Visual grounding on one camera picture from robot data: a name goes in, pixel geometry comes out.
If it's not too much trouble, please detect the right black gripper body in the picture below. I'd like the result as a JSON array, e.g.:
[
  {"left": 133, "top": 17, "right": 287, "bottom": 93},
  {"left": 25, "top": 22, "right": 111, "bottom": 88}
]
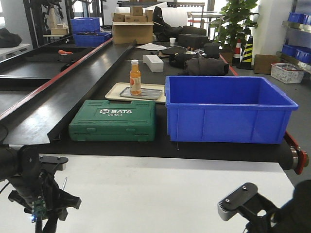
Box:
[{"left": 239, "top": 193, "right": 279, "bottom": 233}]

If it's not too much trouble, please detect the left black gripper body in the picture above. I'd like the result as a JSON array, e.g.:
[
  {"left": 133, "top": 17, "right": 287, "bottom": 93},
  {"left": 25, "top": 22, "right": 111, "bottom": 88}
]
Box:
[{"left": 8, "top": 169, "right": 82, "bottom": 233}]

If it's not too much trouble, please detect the green-black cross screwdriver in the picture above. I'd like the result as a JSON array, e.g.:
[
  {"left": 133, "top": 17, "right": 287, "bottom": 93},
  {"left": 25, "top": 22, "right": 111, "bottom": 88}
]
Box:
[{"left": 62, "top": 177, "right": 68, "bottom": 190}]

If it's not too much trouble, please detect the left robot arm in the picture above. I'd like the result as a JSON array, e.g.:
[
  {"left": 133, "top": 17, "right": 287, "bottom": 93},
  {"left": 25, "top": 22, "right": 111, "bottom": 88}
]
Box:
[{"left": 0, "top": 125, "right": 82, "bottom": 233}]

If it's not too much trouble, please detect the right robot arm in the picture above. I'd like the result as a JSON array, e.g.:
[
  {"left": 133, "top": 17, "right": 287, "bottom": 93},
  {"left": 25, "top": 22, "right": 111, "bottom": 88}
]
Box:
[{"left": 239, "top": 180, "right": 311, "bottom": 233}]

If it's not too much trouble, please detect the beige plastic tray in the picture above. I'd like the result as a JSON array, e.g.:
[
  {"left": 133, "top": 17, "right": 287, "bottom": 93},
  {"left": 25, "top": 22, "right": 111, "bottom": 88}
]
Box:
[{"left": 105, "top": 83, "right": 166, "bottom": 103}]

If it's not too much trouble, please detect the small grey metal tray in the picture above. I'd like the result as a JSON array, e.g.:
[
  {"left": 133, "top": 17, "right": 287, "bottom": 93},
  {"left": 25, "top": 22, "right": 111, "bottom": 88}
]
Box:
[{"left": 120, "top": 87, "right": 162, "bottom": 100}]

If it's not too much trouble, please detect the green SATA tool case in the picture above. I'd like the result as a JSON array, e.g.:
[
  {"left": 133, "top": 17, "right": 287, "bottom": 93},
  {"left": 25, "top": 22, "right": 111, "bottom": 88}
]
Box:
[{"left": 69, "top": 100, "right": 156, "bottom": 142}]

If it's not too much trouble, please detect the large blue plastic bin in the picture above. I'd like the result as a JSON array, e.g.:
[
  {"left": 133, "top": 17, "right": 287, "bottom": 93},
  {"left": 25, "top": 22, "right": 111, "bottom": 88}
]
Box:
[{"left": 165, "top": 76, "right": 298, "bottom": 144}]

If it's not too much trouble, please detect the brown cardboard box on floor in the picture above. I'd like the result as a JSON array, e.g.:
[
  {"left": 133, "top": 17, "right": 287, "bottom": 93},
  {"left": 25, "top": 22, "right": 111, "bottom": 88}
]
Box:
[{"left": 253, "top": 54, "right": 280, "bottom": 75}]

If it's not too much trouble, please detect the yellow-black traffic cone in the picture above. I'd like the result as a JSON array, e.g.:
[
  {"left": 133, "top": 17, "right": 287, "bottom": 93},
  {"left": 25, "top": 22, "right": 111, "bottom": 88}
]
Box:
[{"left": 237, "top": 36, "right": 253, "bottom": 70}]

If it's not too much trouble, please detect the orange juice bottle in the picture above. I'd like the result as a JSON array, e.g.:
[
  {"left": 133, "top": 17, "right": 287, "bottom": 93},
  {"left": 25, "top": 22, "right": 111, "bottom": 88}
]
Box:
[{"left": 129, "top": 59, "right": 141, "bottom": 95}]

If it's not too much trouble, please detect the dark folded cloth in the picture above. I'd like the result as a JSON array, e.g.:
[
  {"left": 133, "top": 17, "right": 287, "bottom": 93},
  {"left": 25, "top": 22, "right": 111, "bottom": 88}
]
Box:
[{"left": 178, "top": 57, "right": 229, "bottom": 76}]

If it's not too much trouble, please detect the blue crate on conveyor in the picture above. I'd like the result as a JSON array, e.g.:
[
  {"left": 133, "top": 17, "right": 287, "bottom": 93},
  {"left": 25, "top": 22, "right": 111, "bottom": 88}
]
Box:
[{"left": 73, "top": 32, "right": 112, "bottom": 47}]

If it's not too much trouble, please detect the white rectangular box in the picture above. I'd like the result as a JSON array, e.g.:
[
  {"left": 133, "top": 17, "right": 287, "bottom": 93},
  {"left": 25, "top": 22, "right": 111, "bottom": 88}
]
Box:
[{"left": 143, "top": 55, "right": 164, "bottom": 73}]

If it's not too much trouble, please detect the large cardboard box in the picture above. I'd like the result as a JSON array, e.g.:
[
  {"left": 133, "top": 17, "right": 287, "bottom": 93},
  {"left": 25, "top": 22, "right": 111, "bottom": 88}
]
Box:
[{"left": 112, "top": 22, "right": 154, "bottom": 44}]

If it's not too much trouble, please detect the potted green plant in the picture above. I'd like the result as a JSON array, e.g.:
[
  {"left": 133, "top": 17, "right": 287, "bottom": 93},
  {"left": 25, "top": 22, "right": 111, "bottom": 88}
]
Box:
[{"left": 212, "top": 0, "right": 258, "bottom": 52}]

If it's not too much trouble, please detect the white paper cup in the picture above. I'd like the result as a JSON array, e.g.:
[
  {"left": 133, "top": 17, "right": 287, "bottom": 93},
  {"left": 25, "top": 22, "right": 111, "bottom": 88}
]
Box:
[{"left": 169, "top": 37, "right": 176, "bottom": 47}]

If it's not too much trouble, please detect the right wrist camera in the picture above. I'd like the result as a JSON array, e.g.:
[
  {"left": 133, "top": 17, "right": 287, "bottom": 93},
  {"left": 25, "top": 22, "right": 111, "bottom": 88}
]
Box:
[{"left": 217, "top": 183, "right": 258, "bottom": 221}]

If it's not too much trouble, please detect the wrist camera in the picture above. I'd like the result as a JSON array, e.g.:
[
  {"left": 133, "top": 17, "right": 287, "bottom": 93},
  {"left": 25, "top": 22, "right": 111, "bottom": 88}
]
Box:
[
  {"left": 39, "top": 155, "right": 69, "bottom": 172},
  {"left": 217, "top": 183, "right": 258, "bottom": 221}
]

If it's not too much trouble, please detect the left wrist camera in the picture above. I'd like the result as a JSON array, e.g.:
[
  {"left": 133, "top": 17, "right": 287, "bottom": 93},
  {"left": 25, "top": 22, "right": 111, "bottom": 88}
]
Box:
[{"left": 39, "top": 155, "right": 69, "bottom": 172}]

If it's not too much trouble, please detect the white wire basket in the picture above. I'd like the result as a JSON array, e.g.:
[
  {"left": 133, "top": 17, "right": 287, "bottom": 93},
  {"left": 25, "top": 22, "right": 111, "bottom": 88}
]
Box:
[{"left": 271, "top": 63, "right": 305, "bottom": 84}]

